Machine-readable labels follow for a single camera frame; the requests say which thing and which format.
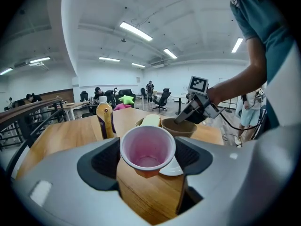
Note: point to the ceiling strip light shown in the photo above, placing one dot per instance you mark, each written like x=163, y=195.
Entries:
x=136, y=30
x=170, y=53
x=237, y=45
x=138, y=65
x=109, y=59
x=5, y=71
x=40, y=60

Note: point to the person's right forearm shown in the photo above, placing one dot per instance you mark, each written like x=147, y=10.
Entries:
x=235, y=88

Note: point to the pink plush toy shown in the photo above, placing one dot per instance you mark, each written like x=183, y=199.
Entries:
x=121, y=107

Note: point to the person's teal shirt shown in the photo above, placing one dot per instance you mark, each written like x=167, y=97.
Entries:
x=263, y=20

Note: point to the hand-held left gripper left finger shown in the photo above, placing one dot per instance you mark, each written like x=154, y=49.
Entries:
x=61, y=173

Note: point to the small orange juice bottle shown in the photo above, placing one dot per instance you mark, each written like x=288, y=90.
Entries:
x=105, y=119

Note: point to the pink cup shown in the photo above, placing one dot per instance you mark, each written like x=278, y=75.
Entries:
x=145, y=149

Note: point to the ceiling air conditioner unit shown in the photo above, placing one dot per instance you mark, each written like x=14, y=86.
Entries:
x=157, y=65

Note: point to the wooden office table white legs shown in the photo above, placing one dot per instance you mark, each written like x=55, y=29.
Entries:
x=75, y=105

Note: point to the black metal railing bars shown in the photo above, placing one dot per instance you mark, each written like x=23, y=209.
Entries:
x=47, y=123

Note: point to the white saucer plate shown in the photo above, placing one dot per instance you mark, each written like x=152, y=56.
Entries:
x=175, y=169

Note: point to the toast bread slice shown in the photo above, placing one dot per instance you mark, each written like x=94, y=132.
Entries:
x=151, y=120

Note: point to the black office chair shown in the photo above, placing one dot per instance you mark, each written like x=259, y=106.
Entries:
x=84, y=96
x=163, y=98

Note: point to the brown bowl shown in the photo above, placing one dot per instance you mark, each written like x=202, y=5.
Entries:
x=181, y=129

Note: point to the curved wooden handrail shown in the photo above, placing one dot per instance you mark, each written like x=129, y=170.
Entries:
x=28, y=109

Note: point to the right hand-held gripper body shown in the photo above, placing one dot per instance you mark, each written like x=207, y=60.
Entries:
x=202, y=98

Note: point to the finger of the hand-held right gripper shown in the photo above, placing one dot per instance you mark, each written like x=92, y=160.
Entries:
x=198, y=118
x=187, y=113

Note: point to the yellow-green star plush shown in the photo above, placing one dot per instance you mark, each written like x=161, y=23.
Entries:
x=126, y=99

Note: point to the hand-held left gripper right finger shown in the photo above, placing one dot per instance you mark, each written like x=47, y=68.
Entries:
x=218, y=173

